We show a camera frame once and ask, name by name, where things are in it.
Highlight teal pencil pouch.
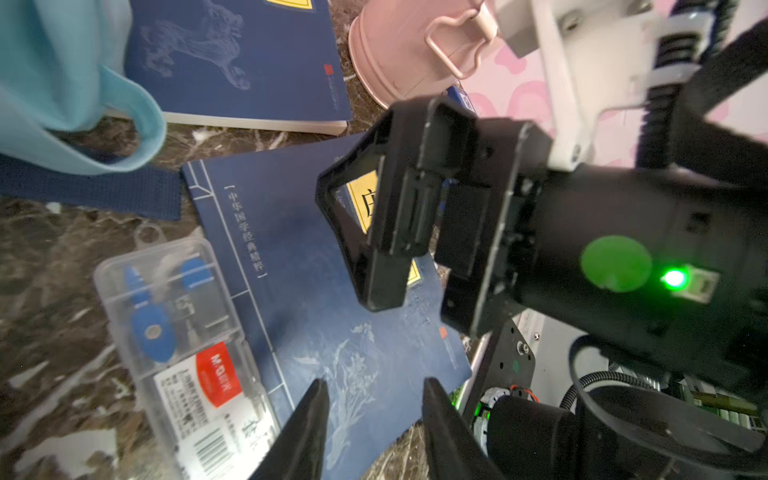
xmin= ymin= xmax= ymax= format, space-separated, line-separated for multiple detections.
xmin=1 ymin=1 xmax=167 ymax=175

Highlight navy book yellow label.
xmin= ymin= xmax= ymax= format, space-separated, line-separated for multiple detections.
xmin=124 ymin=0 xmax=352 ymax=136

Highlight pink pen holder cup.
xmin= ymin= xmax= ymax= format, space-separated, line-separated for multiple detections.
xmin=348 ymin=0 xmax=499 ymax=109

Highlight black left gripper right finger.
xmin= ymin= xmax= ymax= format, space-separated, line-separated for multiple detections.
xmin=422 ymin=377 xmax=504 ymax=479

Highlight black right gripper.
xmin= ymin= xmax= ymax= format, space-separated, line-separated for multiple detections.
xmin=315 ymin=96 xmax=552 ymax=336

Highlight navy blue student backpack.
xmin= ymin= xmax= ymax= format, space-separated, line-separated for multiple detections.
xmin=1 ymin=156 xmax=182 ymax=221

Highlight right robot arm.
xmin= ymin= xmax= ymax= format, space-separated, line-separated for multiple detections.
xmin=316 ymin=1 xmax=767 ymax=414

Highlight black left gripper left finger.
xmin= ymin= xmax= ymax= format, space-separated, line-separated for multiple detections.
xmin=250 ymin=379 xmax=330 ymax=479

